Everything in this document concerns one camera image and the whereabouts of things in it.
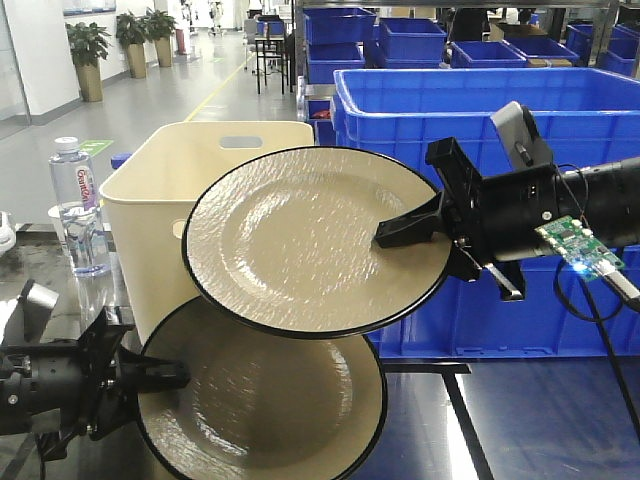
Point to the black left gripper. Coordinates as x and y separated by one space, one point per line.
110 371

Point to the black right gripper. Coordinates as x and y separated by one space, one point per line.
457 212

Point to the beige plate black rim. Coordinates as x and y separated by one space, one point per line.
261 406
285 243

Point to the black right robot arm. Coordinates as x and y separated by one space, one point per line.
492 221

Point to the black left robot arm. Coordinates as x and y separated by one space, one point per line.
40 393

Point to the green circuit board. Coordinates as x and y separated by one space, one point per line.
580 249

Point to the lower blue plastic crate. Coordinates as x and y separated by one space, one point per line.
468 320

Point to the cream plastic bin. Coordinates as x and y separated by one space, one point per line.
149 198

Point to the large blue plastic crate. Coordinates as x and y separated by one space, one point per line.
416 107

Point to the clear water bottle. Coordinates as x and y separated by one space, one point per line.
77 198

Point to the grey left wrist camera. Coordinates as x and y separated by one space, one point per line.
27 315

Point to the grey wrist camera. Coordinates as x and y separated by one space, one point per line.
27 315
520 137

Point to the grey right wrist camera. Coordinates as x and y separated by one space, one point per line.
520 137

